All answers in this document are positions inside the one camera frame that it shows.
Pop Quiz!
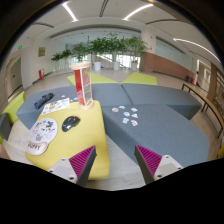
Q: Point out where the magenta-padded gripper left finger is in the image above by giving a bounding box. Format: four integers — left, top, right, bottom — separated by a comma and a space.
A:
48, 145, 98, 188

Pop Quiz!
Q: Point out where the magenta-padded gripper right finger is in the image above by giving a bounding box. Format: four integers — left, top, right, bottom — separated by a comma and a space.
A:
133, 144, 184, 185

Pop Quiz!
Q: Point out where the black computer mouse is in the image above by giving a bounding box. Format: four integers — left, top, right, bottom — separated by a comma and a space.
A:
61, 115, 81, 133

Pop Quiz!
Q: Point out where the round white puppy mouse pad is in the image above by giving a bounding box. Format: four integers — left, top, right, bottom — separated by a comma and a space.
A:
25, 117, 59, 157

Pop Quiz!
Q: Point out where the group of small stickers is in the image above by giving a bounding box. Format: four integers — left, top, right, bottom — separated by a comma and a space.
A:
111, 105, 139, 127

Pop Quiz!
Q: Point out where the white sticker sheet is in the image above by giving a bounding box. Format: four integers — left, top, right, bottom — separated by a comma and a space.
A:
41, 97, 71, 116

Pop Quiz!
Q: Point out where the long grey upholstered bench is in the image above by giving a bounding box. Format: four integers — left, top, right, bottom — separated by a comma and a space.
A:
16, 83, 133, 130

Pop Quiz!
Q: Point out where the dark folded umbrella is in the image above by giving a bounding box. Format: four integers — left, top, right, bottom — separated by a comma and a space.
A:
33, 92, 55, 110

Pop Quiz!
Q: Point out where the grey cube seat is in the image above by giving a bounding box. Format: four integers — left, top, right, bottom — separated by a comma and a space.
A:
0, 112, 12, 141

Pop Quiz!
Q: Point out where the lime green angled bench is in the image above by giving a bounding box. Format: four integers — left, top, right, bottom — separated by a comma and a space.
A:
1, 90, 26, 125

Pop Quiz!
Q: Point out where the dark doorway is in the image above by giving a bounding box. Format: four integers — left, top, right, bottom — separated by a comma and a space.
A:
9, 59, 23, 93

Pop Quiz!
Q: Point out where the group of potted plants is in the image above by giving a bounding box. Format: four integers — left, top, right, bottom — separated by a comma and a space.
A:
50, 33, 149, 72

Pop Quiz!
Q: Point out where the group of ceiling strip lights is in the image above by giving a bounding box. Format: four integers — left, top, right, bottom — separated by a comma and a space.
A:
61, 1, 221, 64

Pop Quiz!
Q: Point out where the wooden bench black frame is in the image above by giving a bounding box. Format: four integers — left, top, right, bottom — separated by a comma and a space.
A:
181, 82, 224, 138

